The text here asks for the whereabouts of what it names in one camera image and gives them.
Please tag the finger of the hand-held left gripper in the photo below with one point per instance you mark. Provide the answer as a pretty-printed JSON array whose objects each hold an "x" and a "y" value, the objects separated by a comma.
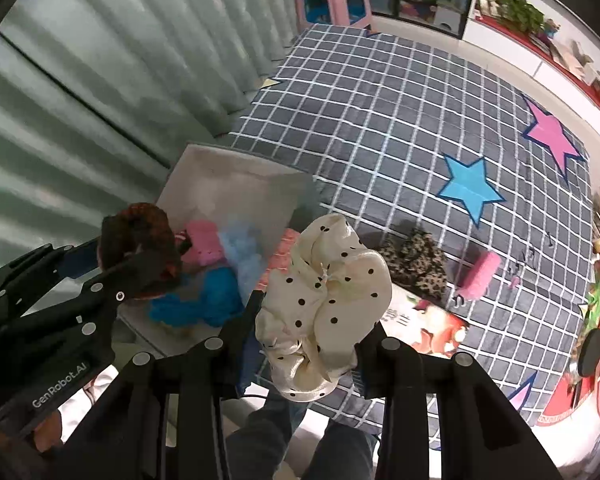
[
  {"x": 130, "y": 275},
  {"x": 82, "y": 260}
]

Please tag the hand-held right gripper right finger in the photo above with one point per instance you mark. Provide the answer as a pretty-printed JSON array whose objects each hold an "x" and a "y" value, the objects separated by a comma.
[{"x": 376, "y": 371}]

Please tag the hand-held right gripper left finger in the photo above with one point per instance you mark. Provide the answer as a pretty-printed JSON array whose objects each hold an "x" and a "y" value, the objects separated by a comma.
[{"x": 240, "y": 345}]

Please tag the brown knit scrunchie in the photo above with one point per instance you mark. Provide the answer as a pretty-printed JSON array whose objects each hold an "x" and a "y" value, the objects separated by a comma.
[{"x": 140, "y": 232}]

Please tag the cream polka dot scrunchie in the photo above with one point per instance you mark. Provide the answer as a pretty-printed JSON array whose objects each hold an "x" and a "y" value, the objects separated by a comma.
[{"x": 325, "y": 300}]

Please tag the light blue fluffy scrunchie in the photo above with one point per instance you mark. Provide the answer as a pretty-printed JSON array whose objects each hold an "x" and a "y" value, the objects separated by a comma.
[{"x": 245, "y": 255}]

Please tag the printed cardboard storage box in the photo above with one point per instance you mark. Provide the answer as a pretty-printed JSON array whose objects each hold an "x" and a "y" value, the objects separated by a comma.
[{"x": 230, "y": 180}]

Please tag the person's left hand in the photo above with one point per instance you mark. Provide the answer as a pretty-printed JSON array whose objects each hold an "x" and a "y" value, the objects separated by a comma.
[{"x": 47, "y": 430}]

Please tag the bright blue scrunchie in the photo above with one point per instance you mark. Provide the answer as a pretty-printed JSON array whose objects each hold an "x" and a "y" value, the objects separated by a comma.
[{"x": 205, "y": 296}]

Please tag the person's blue jeans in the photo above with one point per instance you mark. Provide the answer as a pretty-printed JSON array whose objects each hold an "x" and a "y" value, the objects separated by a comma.
[{"x": 290, "y": 440}]

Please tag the leopard print scrunchie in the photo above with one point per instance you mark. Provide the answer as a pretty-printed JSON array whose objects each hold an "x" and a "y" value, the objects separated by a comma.
[{"x": 415, "y": 262}]

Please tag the pink fuzzy hair clip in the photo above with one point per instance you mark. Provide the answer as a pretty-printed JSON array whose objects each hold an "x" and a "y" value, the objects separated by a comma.
[{"x": 477, "y": 275}]

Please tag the small pink hair clip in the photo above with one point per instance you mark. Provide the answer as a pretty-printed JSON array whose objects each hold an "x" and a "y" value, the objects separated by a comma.
[{"x": 513, "y": 280}]

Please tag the grey curtain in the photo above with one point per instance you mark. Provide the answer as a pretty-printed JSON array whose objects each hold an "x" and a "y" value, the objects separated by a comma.
[{"x": 105, "y": 85}]

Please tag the red round mat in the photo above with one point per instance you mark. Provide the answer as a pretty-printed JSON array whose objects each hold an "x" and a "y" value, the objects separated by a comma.
[{"x": 575, "y": 402}]

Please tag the black round dish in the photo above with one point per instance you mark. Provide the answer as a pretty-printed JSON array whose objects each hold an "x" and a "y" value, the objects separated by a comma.
[{"x": 591, "y": 354}]

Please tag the grey checked star rug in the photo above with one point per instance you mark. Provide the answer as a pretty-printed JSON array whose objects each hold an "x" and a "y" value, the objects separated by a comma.
[{"x": 390, "y": 125}]

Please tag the pink plastic stool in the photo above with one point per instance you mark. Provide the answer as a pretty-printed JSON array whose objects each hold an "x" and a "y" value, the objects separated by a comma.
[{"x": 332, "y": 2}]

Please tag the green potted plant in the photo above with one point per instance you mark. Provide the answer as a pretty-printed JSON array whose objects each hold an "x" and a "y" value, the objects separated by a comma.
[{"x": 517, "y": 10}]

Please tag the red wall ledge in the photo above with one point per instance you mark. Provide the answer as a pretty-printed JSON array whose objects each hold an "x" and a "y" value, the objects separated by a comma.
[{"x": 570, "y": 67}]

